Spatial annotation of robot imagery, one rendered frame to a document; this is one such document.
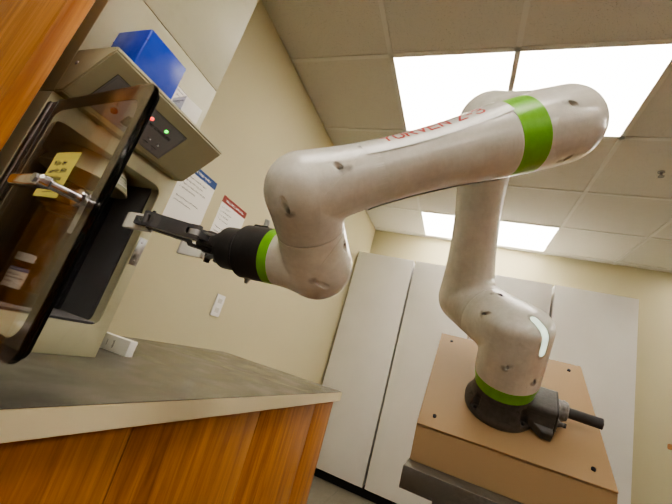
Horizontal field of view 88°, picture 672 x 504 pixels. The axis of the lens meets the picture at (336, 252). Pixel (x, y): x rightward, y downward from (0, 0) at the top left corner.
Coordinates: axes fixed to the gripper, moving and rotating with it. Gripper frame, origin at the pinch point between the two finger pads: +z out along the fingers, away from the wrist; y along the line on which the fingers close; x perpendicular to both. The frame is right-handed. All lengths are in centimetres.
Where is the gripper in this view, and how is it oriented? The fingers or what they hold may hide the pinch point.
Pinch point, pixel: (159, 235)
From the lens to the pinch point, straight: 76.1
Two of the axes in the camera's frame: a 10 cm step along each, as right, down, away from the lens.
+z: -9.2, -1.5, 3.7
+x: -2.6, 9.3, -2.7
